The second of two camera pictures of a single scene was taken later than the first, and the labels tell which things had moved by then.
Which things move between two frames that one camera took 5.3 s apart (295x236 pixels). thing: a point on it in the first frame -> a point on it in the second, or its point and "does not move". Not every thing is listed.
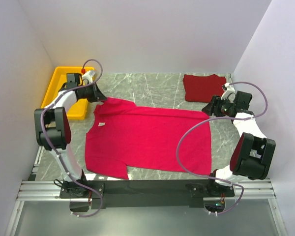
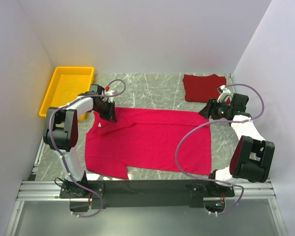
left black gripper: (97, 96) -> (111, 115)
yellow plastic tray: (79, 109) does not move
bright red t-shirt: (124, 134) does not move
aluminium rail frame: (35, 190) does not move
